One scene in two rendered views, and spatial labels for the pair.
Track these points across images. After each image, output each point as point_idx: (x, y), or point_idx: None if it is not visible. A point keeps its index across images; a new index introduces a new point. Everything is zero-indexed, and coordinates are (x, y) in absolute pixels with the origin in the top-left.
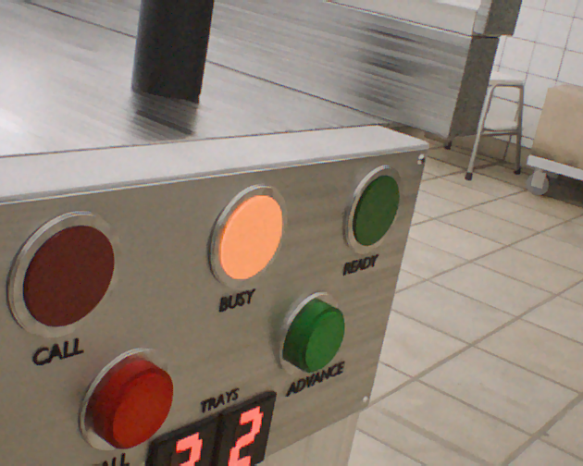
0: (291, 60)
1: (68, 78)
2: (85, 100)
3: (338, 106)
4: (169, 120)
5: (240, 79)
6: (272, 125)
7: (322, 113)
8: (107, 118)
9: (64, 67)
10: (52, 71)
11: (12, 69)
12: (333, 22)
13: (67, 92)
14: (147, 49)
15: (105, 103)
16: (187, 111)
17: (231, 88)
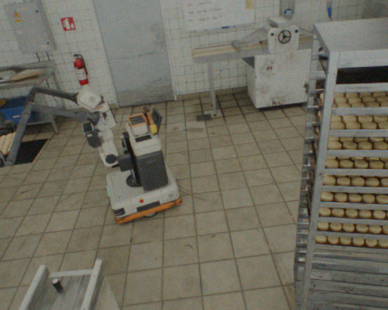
0: (41, 287)
1: (64, 292)
2: (70, 285)
3: (46, 282)
4: (70, 279)
5: (43, 292)
6: (62, 277)
7: (51, 280)
8: (74, 279)
9: (60, 296)
10: (63, 294)
11: (66, 294)
12: (41, 280)
13: (70, 287)
14: (61, 285)
15: (69, 284)
16: (64, 281)
17: (50, 289)
